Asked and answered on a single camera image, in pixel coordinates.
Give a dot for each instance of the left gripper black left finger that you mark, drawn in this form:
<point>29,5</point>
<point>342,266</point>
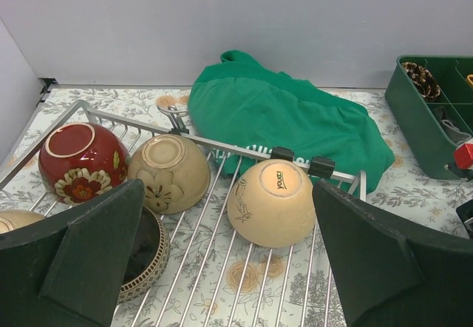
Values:
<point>67,269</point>

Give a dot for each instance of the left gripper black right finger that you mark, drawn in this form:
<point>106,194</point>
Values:
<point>390,271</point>

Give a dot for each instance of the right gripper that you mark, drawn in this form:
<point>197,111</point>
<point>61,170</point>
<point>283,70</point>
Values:
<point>465,213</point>

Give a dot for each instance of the black patterned bowl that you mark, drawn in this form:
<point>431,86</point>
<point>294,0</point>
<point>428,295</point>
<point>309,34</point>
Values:
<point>149,256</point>

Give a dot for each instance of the green compartment organizer box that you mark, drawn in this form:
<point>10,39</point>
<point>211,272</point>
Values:
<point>429,143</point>

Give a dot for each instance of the grey black folded sock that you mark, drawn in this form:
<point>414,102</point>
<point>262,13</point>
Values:
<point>454,133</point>

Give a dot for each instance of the beige bowl front left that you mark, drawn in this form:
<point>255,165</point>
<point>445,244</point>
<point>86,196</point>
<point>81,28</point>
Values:
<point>15,219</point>

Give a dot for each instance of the red floral bowl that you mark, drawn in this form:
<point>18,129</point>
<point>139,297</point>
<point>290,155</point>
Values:
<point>81,161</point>

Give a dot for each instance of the yellow rolled sock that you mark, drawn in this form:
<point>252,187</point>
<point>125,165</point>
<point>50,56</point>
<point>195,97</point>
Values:
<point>469,80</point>

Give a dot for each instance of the leopard print rolled sock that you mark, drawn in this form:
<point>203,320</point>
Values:
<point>423,81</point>

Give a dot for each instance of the tan bowl with logo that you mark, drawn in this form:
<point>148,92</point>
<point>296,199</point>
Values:
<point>271,204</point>

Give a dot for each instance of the beige flower bowl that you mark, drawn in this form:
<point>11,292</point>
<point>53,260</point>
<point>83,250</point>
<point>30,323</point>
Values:
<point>174,171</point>

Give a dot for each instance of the green cloth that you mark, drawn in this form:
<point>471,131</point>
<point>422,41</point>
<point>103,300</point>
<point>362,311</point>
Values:
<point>242,103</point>

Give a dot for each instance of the silver wire dish rack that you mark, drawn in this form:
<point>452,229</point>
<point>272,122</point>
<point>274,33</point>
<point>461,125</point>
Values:
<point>214,277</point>

